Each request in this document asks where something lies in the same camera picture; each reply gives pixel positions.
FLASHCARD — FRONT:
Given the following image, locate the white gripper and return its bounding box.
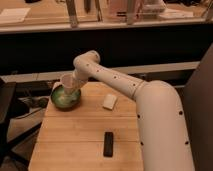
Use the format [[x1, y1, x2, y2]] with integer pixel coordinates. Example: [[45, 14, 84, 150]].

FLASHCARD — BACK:
[[72, 70, 87, 89]]

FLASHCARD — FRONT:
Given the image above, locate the white ceramic cup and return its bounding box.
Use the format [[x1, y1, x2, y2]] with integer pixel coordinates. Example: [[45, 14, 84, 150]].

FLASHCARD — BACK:
[[60, 74, 78, 94]]

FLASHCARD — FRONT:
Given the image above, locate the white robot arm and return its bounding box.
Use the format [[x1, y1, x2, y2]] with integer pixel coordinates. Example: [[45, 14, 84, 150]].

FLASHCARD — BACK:
[[73, 51, 195, 171]]

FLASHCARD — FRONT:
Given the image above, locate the green ceramic bowl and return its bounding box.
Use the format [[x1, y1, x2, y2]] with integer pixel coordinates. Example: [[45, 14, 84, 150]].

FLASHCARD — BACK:
[[50, 85, 81, 110]]

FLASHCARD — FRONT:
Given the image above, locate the small white block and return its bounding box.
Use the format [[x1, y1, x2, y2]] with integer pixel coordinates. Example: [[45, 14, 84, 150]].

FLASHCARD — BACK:
[[102, 94, 117, 110]]

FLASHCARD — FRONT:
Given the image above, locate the black rectangular remote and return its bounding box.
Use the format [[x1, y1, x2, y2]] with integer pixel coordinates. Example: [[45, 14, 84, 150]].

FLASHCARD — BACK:
[[103, 132, 114, 157]]

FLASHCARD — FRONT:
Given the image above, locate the black side furniture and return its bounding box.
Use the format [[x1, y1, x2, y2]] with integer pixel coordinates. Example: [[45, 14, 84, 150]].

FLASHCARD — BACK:
[[0, 78, 16, 166]]

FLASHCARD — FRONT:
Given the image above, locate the white paper sheet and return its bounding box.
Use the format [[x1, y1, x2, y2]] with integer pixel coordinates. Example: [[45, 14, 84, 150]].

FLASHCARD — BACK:
[[0, 8, 30, 24]]

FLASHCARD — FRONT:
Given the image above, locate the dark chair back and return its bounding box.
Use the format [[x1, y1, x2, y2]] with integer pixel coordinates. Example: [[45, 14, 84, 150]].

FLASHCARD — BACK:
[[183, 43, 213, 171]]

